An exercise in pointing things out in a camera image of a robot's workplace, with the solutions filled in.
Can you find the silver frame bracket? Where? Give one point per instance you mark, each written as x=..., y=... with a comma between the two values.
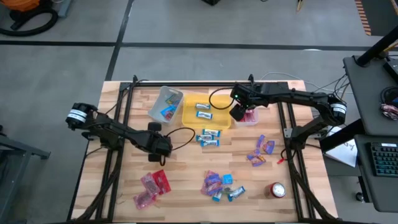
x=287, y=133

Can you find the black aluminium frame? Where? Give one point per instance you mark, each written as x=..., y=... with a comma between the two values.
x=202, y=84

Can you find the orange vacuum cleaner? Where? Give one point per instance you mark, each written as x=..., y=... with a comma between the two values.
x=23, y=4

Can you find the red candy bag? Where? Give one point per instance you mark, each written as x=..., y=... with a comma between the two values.
x=249, y=116
x=162, y=182

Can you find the red soda can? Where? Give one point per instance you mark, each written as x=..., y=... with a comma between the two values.
x=276, y=189

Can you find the black desk post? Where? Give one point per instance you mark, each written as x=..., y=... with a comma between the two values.
x=377, y=46

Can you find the light grey plastic bin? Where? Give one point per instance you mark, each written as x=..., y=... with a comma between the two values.
x=154, y=112

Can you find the green candy pack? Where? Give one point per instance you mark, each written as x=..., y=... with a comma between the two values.
x=227, y=189

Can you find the small red clip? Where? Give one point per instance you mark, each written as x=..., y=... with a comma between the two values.
x=281, y=161

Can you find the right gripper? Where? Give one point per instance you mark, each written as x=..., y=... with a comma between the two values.
x=248, y=95

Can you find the blue candy pack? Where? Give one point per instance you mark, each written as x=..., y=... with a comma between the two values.
x=168, y=110

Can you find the small blue candy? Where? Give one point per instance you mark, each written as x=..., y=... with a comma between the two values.
x=217, y=196

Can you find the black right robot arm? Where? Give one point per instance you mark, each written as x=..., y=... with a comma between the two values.
x=298, y=97

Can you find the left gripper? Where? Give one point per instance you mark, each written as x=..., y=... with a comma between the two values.
x=157, y=143

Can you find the black frame clamp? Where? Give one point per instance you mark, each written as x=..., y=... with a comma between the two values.
x=251, y=78
x=134, y=78

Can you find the yellow plastic bin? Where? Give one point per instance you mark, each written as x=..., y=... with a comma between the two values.
x=189, y=99

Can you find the small red candy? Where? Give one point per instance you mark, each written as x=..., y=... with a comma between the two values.
x=169, y=117

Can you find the blue square candy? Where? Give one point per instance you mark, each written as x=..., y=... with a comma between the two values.
x=227, y=179

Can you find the white paper sheet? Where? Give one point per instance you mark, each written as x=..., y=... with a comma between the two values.
x=345, y=152

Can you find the heap of wrapped candies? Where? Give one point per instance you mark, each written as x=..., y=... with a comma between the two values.
x=390, y=111

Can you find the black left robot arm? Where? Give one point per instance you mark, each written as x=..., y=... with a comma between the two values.
x=109, y=130

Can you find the black keyboard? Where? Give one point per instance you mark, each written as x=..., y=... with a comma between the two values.
x=385, y=158

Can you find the black orange-striped floor mat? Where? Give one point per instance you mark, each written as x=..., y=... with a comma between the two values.
x=382, y=15

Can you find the colourful candy pack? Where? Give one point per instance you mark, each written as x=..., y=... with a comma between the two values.
x=174, y=99

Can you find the dark grey desk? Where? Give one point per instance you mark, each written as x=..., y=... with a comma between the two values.
x=385, y=193

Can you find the blue white candy bar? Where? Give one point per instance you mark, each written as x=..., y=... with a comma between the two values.
x=236, y=193
x=204, y=115
x=210, y=143
x=202, y=106
x=204, y=137
x=211, y=132

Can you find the black caster wheel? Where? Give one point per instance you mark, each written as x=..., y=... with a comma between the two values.
x=359, y=197

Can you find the grey metal table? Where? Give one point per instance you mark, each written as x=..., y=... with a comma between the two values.
x=18, y=149

